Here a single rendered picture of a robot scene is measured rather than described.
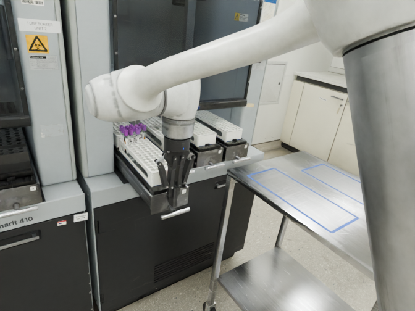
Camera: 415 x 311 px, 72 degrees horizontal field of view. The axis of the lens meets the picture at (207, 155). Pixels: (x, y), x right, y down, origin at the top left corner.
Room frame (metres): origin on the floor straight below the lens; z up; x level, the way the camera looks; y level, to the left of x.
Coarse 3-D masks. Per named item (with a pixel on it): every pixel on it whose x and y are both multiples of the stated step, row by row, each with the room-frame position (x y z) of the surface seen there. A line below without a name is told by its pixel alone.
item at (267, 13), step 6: (264, 0) 1.34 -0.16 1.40; (270, 0) 1.36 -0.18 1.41; (276, 0) 1.38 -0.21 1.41; (264, 6) 1.34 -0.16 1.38; (270, 6) 1.36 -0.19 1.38; (264, 12) 1.34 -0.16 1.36; (270, 12) 1.37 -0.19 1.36; (264, 18) 1.35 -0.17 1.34; (270, 18) 1.37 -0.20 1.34; (258, 66) 1.36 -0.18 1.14; (264, 66) 1.38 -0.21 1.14
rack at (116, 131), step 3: (114, 123) 1.14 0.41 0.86; (117, 123) 1.15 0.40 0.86; (120, 123) 1.16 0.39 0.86; (123, 123) 1.16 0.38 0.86; (126, 123) 1.16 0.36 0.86; (129, 123) 1.16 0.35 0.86; (114, 126) 1.10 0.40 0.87; (117, 126) 1.11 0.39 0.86; (114, 129) 1.08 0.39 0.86; (117, 129) 1.09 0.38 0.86; (114, 132) 1.05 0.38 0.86; (117, 132) 1.05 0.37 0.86; (114, 135) 1.03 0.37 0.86; (117, 135) 1.02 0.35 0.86; (114, 138) 1.03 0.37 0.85; (117, 138) 1.01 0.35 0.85; (114, 141) 1.03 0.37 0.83; (117, 141) 1.01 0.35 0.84; (117, 144) 1.01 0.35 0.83
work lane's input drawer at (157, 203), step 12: (120, 156) 0.96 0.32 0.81; (120, 168) 0.93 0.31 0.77; (132, 168) 0.86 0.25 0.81; (132, 180) 0.84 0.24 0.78; (144, 180) 0.79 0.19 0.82; (144, 192) 0.76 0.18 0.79; (156, 192) 0.74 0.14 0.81; (180, 192) 0.78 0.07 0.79; (156, 204) 0.73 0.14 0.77; (168, 204) 0.76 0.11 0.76; (180, 204) 0.79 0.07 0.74; (168, 216) 0.71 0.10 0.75
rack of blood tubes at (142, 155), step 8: (120, 144) 0.97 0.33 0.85; (128, 144) 0.95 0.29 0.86; (136, 144) 0.95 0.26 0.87; (144, 144) 0.97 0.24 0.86; (152, 144) 0.97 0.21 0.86; (128, 152) 0.96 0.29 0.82; (136, 152) 0.89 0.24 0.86; (144, 152) 0.89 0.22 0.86; (152, 152) 0.91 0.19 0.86; (160, 152) 0.92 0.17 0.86; (128, 160) 0.91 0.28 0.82; (136, 160) 0.85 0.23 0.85; (144, 160) 0.85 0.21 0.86; (152, 160) 0.84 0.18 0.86; (136, 168) 0.85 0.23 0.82; (144, 168) 0.80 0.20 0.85; (152, 168) 0.79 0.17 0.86; (144, 176) 0.80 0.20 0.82; (152, 176) 0.76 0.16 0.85; (152, 184) 0.76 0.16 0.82; (160, 184) 0.78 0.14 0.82
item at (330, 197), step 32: (288, 160) 1.07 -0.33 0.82; (320, 160) 1.11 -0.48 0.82; (224, 192) 0.93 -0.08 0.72; (256, 192) 0.81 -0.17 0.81; (288, 192) 0.82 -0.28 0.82; (320, 192) 0.85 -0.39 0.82; (352, 192) 0.87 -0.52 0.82; (224, 224) 0.92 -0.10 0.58; (320, 224) 0.67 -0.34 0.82; (352, 224) 0.68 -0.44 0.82; (288, 256) 1.11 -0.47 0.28; (352, 256) 0.55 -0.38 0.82; (224, 288) 0.88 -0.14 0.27; (256, 288) 0.89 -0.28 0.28; (288, 288) 0.91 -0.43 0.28; (320, 288) 0.93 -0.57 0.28
